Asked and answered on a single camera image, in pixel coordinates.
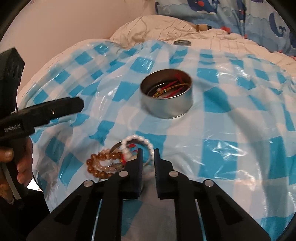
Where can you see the black camera box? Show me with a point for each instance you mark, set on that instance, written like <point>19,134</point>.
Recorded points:
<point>12,66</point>

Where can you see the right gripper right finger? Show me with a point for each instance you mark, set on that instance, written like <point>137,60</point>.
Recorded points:
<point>203,210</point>

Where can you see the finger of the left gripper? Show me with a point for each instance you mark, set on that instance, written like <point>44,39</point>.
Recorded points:
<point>47,111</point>

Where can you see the white striped duvet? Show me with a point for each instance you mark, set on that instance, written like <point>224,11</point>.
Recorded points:
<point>41,46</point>

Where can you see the round silver metal tin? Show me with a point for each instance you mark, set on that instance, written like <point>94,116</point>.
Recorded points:
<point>169,107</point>

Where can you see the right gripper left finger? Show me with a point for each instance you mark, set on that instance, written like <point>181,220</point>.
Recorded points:
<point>94,210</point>

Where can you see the silver tin lid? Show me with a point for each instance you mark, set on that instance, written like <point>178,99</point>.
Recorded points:
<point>182,43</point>

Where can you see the person's left hand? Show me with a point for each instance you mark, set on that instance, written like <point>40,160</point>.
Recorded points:
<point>16,168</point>

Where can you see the blue whale print curtain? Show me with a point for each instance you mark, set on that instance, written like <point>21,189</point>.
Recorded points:
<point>260,21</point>

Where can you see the blue checkered plastic sheet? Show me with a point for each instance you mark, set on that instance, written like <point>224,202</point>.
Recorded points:
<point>240,131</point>

